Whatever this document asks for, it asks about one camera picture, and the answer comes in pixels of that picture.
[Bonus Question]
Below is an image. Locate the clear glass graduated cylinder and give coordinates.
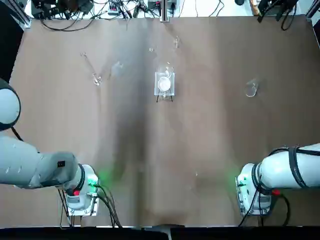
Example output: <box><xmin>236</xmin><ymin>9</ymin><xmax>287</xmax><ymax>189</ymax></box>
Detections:
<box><xmin>79</xmin><ymin>51</ymin><xmax>104</xmax><ymax>87</ymax></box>

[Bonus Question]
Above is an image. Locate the clear glass conical flask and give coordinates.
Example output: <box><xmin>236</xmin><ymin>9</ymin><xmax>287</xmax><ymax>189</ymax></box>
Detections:
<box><xmin>244</xmin><ymin>77</ymin><xmax>260</xmax><ymax>98</ymax></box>

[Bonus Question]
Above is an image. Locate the black metal tripod stand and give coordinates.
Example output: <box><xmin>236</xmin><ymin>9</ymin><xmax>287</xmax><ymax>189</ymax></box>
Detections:
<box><xmin>155</xmin><ymin>94</ymin><xmax>175</xmax><ymax>104</ymax></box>

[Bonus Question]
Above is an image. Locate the large clear glass beaker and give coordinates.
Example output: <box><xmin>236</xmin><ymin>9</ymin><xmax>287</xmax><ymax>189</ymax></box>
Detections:
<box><xmin>156</xmin><ymin>62</ymin><xmax>175</xmax><ymax>92</ymax></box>

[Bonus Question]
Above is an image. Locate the grey electronics box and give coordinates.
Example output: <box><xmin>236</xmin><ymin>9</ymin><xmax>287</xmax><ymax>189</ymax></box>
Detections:
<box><xmin>147</xmin><ymin>0</ymin><xmax>177</xmax><ymax>10</ymax></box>

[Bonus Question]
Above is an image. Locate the grey usb hub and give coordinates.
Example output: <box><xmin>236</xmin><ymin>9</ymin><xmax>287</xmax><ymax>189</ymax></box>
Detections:
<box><xmin>107</xmin><ymin>1</ymin><xmax>120</xmax><ymax>15</ymax></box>

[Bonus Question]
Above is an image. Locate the dark power brick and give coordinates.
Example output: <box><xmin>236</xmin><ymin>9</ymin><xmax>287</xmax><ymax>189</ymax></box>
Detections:
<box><xmin>72</xmin><ymin>0</ymin><xmax>94</xmax><ymax>15</ymax></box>

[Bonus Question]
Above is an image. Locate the brown cardboard piece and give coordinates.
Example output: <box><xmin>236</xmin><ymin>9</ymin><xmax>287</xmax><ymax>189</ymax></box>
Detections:
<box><xmin>249</xmin><ymin>0</ymin><xmax>263</xmax><ymax>16</ymax></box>

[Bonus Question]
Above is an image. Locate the flat black computer box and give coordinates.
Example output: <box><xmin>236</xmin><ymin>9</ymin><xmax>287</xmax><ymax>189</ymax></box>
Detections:
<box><xmin>31</xmin><ymin>0</ymin><xmax>60</xmax><ymax>20</ymax></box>

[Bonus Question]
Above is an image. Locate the black base cable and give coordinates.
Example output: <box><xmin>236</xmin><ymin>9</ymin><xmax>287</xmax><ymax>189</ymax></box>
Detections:
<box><xmin>96</xmin><ymin>184</ymin><xmax>123</xmax><ymax>228</ymax></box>
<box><xmin>274</xmin><ymin>192</ymin><xmax>292</xmax><ymax>227</ymax></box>
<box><xmin>237</xmin><ymin>184</ymin><xmax>262</xmax><ymax>227</ymax></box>
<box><xmin>58</xmin><ymin>187</ymin><xmax>76</xmax><ymax>228</ymax></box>

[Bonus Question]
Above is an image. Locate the aluminium frame post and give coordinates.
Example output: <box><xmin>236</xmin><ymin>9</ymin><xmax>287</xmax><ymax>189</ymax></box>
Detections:
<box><xmin>305</xmin><ymin>0</ymin><xmax>320</xmax><ymax>20</ymax></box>
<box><xmin>17</xmin><ymin>0</ymin><xmax>32</xmax><ymax>29</ymax></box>
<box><xmin>160</xmin><ymin>0</ymin><xmax>171</xmax><ymax>23</ymax></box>

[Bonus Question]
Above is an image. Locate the black looped cable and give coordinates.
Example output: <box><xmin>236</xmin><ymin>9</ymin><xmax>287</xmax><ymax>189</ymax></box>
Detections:
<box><xmin>280</xmin><ymin>3</ymin><xmax>298</xmax><ymax>31</ymax></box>
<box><xmin>39</xmin><ymin>16</ymin><xmax>97</xmax><ymax>33</ymax></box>

